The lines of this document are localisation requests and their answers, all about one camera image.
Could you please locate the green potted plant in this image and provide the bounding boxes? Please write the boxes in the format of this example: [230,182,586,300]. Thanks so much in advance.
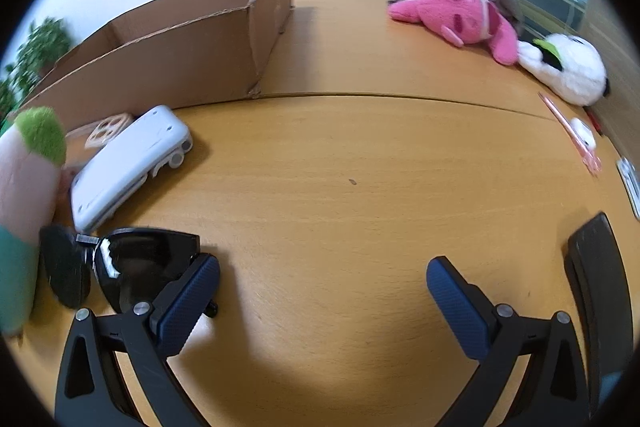
[1,17,74,120]

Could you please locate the pink green plush doll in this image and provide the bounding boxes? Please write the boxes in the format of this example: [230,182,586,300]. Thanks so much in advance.
[0,107,66,336]

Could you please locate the pink pen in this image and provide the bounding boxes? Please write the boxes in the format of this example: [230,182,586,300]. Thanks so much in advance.
[538,92,602,176]

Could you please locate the black sunglasses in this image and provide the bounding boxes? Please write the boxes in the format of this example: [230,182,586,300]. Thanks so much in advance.
[39,225,201,313]

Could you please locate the pink plush toy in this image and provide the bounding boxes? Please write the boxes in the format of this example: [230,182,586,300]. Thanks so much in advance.
[387,0,518,66]

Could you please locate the white handheld device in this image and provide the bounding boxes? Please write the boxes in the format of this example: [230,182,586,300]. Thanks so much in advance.
[70,105,193,233]

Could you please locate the white panda plush toy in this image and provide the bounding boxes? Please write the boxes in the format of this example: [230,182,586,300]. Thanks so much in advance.
[518,34,610,106]

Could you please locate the white blister pack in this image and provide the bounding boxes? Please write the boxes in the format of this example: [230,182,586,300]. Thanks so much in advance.
[616,157,640,220]

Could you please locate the clear phone case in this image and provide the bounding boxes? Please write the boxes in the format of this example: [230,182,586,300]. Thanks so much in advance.
[65,113,134,168]

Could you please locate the small white eraser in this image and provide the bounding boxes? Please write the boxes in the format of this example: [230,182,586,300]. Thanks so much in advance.
[570,118,597,150]

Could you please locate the brown cardboard box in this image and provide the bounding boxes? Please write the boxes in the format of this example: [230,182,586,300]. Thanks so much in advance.
[21,0,292,130]

